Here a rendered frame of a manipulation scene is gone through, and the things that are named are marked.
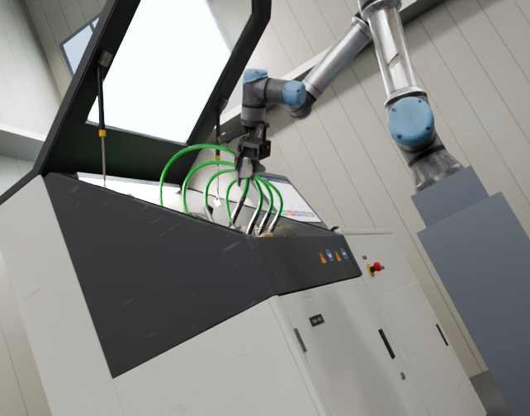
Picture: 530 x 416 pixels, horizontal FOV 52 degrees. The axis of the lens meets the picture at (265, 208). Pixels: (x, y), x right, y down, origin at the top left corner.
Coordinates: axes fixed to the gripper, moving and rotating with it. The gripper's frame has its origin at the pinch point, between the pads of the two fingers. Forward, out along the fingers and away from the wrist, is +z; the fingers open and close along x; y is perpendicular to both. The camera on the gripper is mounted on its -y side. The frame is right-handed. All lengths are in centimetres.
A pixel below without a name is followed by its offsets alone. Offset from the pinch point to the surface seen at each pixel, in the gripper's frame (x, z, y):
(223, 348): -46, 28, 26
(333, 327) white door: -19, 28, 44
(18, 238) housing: -45, 21, -56
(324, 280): -7.5, 21.6, 35.1
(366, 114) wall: 255, 21, -59
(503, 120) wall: 269, 12, 37
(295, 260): -18.4, 12.3, 30.5
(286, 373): -45, 27, 45
